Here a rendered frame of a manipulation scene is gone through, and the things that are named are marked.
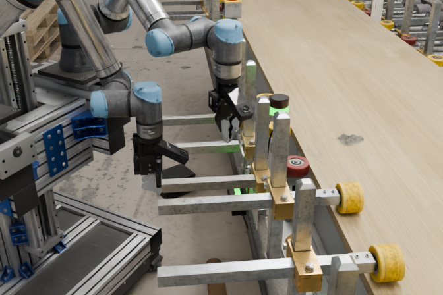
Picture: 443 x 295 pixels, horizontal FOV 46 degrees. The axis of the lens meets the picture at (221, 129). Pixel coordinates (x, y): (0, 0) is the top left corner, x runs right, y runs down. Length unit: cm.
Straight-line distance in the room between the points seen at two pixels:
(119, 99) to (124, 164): 198
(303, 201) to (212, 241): 165
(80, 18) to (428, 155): 113
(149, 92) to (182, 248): 139
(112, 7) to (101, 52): 44
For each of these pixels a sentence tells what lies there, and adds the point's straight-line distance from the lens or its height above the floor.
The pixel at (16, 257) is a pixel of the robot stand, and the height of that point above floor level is 33.
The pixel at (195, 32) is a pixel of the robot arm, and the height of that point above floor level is 131.
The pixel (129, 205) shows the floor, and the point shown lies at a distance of 300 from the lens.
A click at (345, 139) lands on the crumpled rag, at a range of 176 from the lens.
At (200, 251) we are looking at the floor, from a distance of 264.
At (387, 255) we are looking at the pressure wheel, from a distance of 118.
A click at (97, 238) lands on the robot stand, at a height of 21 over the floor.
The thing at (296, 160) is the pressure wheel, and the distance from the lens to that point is 160.
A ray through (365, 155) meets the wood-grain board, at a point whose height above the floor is 90.
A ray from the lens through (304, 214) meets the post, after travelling 110.
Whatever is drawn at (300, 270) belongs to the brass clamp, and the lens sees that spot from 111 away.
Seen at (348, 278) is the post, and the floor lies 112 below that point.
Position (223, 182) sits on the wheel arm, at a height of 86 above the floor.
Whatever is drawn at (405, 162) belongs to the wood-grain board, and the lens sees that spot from 168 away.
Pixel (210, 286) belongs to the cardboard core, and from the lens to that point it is 237.
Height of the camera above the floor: 171
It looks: 27 degrees down
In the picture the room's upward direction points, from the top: straight up
